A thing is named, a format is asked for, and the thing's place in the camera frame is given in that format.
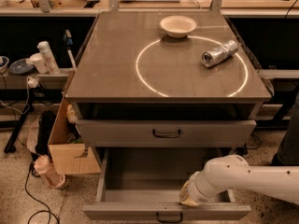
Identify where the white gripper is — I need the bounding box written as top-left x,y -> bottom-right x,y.
179,172 -> 217,207

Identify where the grey drawer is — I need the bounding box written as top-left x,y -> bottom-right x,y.
78,119 -> 256,147
83,147 -> 250,224

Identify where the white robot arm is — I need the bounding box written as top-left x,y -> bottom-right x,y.
179,155 -> 299,206

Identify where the grey top drawer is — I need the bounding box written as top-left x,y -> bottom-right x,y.
78,119 -> 256,147

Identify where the grey drawer cabinet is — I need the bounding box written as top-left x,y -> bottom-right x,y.
64,10 -> 273,161

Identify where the cardboard box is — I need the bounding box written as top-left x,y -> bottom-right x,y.
48,69 -> 101,175

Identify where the crushed silver can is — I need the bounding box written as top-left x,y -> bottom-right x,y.
202,40 -> 238,68

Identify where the black bag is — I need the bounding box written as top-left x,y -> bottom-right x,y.
36,110 -> 56,155

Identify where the white paper bowl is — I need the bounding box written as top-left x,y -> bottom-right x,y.
160,16 -> 196,38

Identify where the white power adapter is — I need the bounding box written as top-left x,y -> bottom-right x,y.
27,77 -> 39,88

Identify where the white paper cup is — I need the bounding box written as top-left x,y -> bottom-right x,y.
30,53 -> 48,74

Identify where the white spray bottle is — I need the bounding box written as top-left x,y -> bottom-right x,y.
37,41 -> 60,75

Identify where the blue plate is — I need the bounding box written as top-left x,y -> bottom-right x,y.
8,58 -> 35,76

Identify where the small bowl at edge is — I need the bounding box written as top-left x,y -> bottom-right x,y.
0,56 -> 9,73

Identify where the black floor cable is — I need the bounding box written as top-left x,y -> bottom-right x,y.
23,161 -> 61,224

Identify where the blue handled brush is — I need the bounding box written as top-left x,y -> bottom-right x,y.
64,29 -> 77,70

